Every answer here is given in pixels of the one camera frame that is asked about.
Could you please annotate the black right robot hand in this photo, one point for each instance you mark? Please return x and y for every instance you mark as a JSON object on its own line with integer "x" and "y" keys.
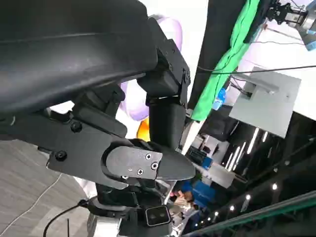
{"x": 113, "y": 197}

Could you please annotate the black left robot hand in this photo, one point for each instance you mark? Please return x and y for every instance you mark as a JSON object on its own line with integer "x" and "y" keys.
{"x": 74, "y": 49}

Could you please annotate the person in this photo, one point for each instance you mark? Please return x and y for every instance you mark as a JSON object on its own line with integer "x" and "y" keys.
{"x": 187, "y": 197}

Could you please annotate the orange and white toy bread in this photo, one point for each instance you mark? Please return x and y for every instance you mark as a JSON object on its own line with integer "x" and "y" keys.
{"x": 144, "y": 129}

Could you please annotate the lilac plate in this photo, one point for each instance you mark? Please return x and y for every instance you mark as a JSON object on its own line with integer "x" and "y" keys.
{"x": 134, "y": 98}

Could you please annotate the black backdrop cloth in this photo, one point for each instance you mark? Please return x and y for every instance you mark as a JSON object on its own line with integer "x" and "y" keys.
{"x": 214, "y": 29}

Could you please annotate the blue box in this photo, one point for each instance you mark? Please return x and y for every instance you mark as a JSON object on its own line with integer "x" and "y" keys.
{"x": 219, "y": 100}

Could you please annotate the green metal beam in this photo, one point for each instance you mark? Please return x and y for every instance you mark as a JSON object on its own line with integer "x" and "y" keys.
{"x": 271, "y": 207}

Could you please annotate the green cloth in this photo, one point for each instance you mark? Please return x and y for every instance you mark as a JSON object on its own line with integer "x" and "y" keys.
{"x": 234, "y": 37}

